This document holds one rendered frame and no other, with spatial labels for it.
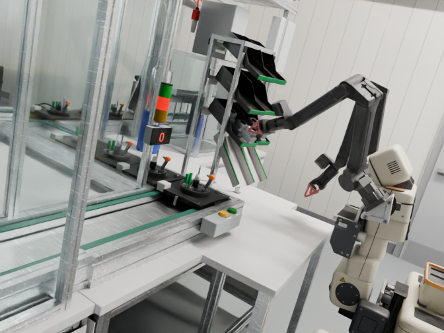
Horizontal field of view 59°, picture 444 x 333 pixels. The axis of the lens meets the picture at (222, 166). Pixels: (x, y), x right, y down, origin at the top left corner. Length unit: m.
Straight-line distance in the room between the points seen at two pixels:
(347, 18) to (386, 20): 0.39
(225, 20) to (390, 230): 1.86
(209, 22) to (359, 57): 2.12
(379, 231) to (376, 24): 3.20
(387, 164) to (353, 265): 0.46
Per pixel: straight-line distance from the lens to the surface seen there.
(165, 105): 1.60
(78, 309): 1.15
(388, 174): 1.72
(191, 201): 1.66
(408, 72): 4.59
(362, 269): 1.83
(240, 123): 1.94
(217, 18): 3.01
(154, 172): 1.87
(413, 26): 4.65
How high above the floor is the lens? 1.55
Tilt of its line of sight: 14 degrees down
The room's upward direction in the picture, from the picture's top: 14 degrees clockwise
